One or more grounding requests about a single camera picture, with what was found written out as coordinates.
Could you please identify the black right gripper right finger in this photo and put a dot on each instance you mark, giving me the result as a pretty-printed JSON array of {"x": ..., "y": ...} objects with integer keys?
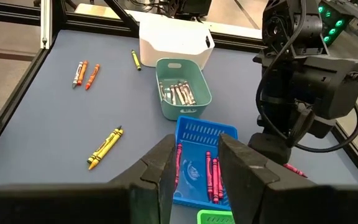
[{"x": 291, "y": 205}]

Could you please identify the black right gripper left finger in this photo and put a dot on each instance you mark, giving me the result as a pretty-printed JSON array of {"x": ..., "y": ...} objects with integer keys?
[{"x": 73, "y": 205}]

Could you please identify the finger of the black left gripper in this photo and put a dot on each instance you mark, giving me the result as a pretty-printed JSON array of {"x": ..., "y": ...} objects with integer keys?
[{"x": 269, "y": 149}]

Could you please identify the pink crayon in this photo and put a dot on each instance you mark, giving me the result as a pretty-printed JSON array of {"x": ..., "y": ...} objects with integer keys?
[
  {"x": 215, "y": 183},
  {"x": 178, "y": 165},
  {"x": 209, "y": 174},
  {"x": 220, "y": 186},
  {"x": 295, "y": 170}
]

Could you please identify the yellow crayon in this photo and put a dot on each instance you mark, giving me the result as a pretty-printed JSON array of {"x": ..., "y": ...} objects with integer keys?
[{"x": 106, "y": 150}]

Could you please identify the yellow-green crayon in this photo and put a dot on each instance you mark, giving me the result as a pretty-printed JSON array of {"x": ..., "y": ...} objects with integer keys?
[
  {"x": 136, "y": 60},
  {"x": 104, "y": 144}
]

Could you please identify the blue slotted plastic basket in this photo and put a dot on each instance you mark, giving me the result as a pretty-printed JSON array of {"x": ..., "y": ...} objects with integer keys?
[{"x": 197, "y": 124}]

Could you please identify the green slotted plastic basket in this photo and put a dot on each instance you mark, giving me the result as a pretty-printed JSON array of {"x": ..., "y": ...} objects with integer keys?
[{"x": 213, "y": 217}]

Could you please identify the teal plastic bin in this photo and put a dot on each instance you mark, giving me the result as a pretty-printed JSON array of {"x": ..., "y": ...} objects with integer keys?
[{"x": 172, "y": 112}]

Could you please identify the orange crayon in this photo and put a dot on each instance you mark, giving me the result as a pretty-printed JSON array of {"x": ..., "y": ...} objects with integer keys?
[
  {"x": 82, "y": 73},
  {"x": 92, "y": 77}
]

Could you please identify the white plastic bin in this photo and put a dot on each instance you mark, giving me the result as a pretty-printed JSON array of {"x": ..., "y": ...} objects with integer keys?
[{"x": 172, "y": 40}]

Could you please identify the black diagonal rig strut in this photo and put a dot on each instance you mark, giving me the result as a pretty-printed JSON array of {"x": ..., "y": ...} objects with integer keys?
[{"x": 123, "y": 15}]

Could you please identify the black table frame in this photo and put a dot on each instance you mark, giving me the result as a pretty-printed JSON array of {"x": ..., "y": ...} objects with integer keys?
[{"x": 19, "y": 93}]

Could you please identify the silver aluminium post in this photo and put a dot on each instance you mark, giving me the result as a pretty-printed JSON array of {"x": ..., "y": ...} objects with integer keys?
[{"x": 46, "y": 21}]

